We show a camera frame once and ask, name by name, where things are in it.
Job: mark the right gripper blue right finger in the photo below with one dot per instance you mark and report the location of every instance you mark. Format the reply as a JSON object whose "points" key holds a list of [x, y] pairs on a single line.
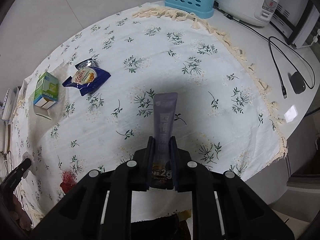
{"points": [[175, 163]]}

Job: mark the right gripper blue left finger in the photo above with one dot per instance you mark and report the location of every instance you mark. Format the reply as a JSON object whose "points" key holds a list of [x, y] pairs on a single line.
{"points": [[149, 155]]}

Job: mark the purple sachet packet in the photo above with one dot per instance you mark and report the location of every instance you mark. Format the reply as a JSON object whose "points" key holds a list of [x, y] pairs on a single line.
{"points": [[164, 107]]}

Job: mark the blue snack wrapper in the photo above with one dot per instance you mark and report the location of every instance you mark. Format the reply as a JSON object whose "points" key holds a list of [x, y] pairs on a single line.
{"points": [[88, 78]]}

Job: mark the person's left hand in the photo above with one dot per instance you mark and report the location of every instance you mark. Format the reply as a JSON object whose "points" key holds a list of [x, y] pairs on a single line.
{"points": [[20, 215]]}

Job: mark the crumpled white tissue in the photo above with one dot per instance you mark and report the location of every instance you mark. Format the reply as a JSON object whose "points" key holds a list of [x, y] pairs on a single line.
{"points": [[27, 160]]}

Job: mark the white floral tablecloth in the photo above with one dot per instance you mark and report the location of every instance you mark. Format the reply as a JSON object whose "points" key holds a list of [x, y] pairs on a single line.
{"points": [[222, 117]]}

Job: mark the blue white patterned bowl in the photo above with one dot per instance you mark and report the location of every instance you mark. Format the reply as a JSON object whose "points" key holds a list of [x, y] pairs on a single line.
{"points": [[9, 103]]}

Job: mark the green small carton box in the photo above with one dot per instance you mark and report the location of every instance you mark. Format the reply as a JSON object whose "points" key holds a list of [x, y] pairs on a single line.
{"points": [[47, 91]]}

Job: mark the black small charger puck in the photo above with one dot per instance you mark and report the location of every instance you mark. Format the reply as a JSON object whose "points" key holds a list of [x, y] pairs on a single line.
{"points": [[297, 82]]}

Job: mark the white toaster oven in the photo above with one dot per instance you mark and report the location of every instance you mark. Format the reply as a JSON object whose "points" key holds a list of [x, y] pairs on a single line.
{"points": [[295, 20]]}

